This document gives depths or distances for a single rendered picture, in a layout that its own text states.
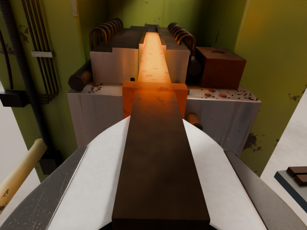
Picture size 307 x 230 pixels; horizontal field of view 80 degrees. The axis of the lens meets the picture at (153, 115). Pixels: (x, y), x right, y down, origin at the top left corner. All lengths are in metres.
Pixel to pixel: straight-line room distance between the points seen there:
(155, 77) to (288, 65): 0.54
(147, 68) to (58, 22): 0.41
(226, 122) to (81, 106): 0.30
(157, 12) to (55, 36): 0.44
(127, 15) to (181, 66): 0.51
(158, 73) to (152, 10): 0.69
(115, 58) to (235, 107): 0.26
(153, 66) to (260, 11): 0.42
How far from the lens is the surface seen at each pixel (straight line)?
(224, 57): 0.43
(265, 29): 0.60
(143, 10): 0.86
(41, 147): 0.73
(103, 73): 0.41
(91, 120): 0.40
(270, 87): 0.67
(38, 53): 0.60
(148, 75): 0.17
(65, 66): 0.60
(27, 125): 0.76
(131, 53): 0.39
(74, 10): 0.55
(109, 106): 0.37
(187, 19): 0.88
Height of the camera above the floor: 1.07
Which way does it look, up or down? 31 degrees down
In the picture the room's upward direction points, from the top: 4 degrees clockwise
